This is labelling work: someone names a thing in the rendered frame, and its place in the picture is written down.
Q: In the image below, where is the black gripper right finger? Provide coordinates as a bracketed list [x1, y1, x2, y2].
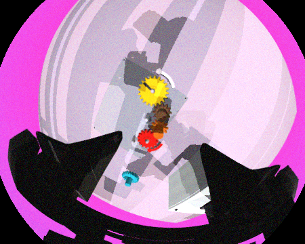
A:
[199, 143, 280, 219]

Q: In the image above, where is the red gear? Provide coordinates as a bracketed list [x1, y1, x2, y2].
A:
[137, 128, 159, 148]

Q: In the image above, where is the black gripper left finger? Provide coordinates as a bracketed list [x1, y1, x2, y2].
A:
[36, 131, 123, 202]

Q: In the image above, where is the white curved arrow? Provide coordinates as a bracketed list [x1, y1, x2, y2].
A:
[156, 68, 174, 87]

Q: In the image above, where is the yellow gear with black stripe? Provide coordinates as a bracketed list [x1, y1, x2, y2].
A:
[137, 75, 169, 106]

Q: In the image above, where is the teal gear with hub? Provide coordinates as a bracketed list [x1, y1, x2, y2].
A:
[122, 171, 139, 187]

